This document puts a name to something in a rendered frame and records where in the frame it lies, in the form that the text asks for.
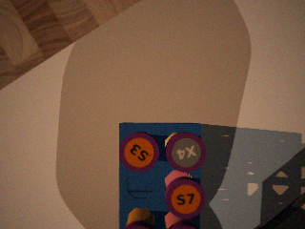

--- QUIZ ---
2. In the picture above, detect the blue tube rack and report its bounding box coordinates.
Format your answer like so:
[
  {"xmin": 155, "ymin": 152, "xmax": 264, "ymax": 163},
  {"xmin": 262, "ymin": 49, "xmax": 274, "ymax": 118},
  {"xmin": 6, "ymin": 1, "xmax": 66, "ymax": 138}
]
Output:
[{"xmin": 119, "ymin": 123, "xmax": 201, "ymax": 229}]

